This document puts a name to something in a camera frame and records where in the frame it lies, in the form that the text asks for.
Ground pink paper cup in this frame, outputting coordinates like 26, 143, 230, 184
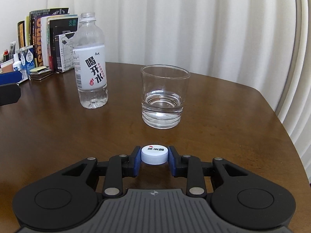
1, 59, 14, 73

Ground white bottle cap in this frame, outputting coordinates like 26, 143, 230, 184
141, 144, 169, 165

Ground white product box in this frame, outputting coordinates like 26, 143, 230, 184
54, 32, 75, 73

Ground black book teal characters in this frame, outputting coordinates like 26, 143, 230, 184
47, 14, 78, 72

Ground white dropper bottle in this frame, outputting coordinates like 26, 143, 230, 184
13, 53, 22, 71

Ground blue white carton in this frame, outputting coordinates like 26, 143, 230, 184
19, 45, 35, 75

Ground purple book orange letters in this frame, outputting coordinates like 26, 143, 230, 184
33, 15, 49, 67

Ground tall black white book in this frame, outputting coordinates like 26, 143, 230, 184
30, 7, 69, 17

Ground clear drinking glass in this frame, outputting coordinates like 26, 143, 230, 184
141, 64, 190, 129

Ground white curtain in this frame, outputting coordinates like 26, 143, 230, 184
47, 0, 310, 173

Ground black yellow book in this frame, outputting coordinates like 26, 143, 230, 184
17, 21, 25, 48

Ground metal tin with sticky notes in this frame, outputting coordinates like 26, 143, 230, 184
29, 66, 53, 81

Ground clear plastic water bottle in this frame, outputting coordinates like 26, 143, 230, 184
72, 12, 108, 109

